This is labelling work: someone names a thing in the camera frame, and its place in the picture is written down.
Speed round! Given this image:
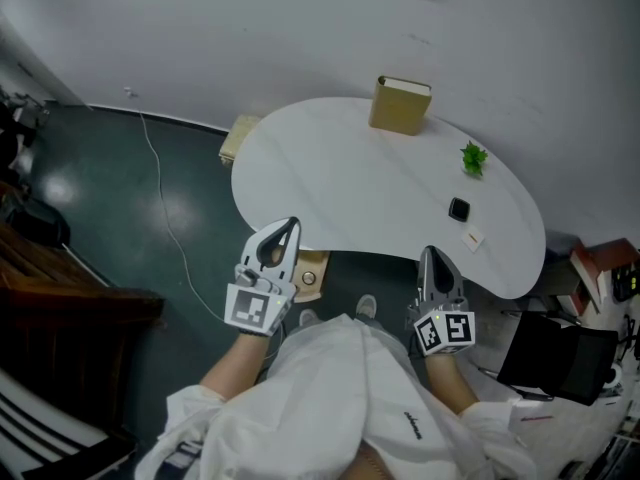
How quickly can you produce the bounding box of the black bin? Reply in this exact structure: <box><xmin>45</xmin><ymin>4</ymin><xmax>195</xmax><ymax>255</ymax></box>
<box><xmin>4</xmin><ymin>202</ymin><xmax>71</xmax><ymax>249</ymax></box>

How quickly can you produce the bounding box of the cream padded stool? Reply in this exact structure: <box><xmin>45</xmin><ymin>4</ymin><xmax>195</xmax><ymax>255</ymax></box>
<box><xmin>218</xmin><ymin>114</ymin><xmax>261</xmax><ymax>168</ymax></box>

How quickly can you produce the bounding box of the small black square object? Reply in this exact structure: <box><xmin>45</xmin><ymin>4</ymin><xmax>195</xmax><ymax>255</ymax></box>
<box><xmin>448</xmin><ymin>196</ymin><xmax>472</xmax><ymax>223</ymax></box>

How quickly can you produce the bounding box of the black wheeled device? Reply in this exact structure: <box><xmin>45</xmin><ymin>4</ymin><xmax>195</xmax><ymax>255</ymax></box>
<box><xmin>612</xmin><ymin>265</ymin><xmax>640</xmax><ymax>303</ymax></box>

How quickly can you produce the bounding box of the white power cable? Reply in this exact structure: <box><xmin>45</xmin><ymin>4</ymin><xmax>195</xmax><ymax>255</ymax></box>
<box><xmin>138</xmin><ymin>111</ymin><xmax>229</xmax><ymax>320</ymax></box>

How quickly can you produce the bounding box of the white door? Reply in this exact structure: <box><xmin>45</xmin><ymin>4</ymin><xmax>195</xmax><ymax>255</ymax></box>
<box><xmin>0</xmin><ymin>12</ymin><xmax>91</xmax><ymax>109</ymax></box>

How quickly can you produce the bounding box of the small white card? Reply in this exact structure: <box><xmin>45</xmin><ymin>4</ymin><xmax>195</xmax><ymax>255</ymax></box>
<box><xmin>461</xmin><ymin>228</ymin><xmax>487</xmax><ymax>253</ymax></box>

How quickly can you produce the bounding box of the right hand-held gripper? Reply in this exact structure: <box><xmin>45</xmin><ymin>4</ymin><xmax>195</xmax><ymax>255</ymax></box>
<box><xmin>407</xmin><ymin>246</ymin><xmax>476</xmax><ymax>357</ymax></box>

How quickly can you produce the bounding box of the black office chair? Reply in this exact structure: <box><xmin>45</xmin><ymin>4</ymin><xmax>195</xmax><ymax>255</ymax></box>
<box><xmin>496</xmin><ymin>310</ymin><xmax>621</xmax><ymax>408</ymax></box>

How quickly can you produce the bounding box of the small green potted plant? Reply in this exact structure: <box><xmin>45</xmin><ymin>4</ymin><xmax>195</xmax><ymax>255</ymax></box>
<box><xmin>459</xmin><ymin>140</ymin><xmax>490</xmax><ymax>179</ymax></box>

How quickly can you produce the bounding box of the person's left forearm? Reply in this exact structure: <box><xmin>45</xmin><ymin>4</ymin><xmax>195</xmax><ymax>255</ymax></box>
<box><xmin>199</xmin><ymin>332</ymin><xmax>276</xmax><ymax>399</ymax></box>

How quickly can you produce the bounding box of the person's white shirt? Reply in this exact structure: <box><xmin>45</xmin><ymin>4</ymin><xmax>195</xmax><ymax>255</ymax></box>
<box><xmin>134</xmin><ymin>315</ymin><xmax>539</xmax><ymax>480</ymax></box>

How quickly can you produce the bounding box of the large wooden drawer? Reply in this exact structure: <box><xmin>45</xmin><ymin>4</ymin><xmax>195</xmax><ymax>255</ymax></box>
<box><xmin>269</xmin><ymin>247</ymin><xmax>332</xmax><ymax>305</ymax></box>

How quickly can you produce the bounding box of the person's right forearm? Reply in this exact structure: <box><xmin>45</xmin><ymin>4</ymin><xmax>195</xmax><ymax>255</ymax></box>
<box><xmin>424</xmin><ymin>352</ymin><xmax>479</xmax><ymax>412</ymax></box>

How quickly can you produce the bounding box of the red-brown flat box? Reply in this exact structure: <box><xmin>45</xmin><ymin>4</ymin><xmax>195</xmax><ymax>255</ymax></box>
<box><xmin>569</xmin><ymin>237</ymin><xmax>640</xmax><ymax>317</ymax></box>

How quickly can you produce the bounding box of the dark brown wooden cabinet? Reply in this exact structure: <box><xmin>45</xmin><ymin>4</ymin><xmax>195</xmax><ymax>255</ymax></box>
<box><xmin>0</xmin><ymin>217</ymin><xmax>166</xmax><ymax>469</ymax></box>

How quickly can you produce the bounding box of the white curved desk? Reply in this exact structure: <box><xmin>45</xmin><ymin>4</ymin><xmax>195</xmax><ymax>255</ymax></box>
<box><xmin>230</xmin><ymin>96</ymin><xmax>547</xmax><ymax>300</ymax></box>

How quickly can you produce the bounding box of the tan hardcover book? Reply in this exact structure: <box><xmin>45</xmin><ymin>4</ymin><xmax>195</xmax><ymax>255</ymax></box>
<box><xmin>368</xmin><ymin>74</ymin><xmax>433</xmax><ymax>137</ymax></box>

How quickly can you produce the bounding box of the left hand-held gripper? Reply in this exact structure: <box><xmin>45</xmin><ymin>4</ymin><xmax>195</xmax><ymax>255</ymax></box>
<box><xmin>223</xmin><ymin>217</ymin><xmax>303</xmax><ymax>338</ymax></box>

